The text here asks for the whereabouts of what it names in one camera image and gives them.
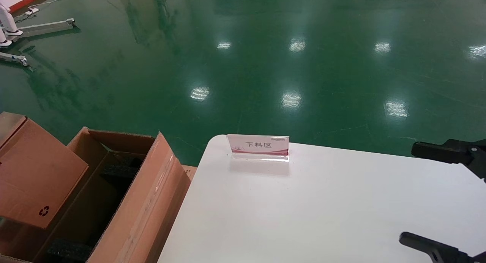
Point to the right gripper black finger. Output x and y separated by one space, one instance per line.
455 151
436 249

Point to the small cardboard box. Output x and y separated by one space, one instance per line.
38 175

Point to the large open cardboard box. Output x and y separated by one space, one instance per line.
152 202

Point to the acrylic sign with red print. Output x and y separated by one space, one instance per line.
258 145

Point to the black foam block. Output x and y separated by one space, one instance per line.
121 168
68 251

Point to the metal robot stand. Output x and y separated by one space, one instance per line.
45 25

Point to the white power strip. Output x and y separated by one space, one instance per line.
32 11

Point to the white black humanoid robot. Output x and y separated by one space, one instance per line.
8 22

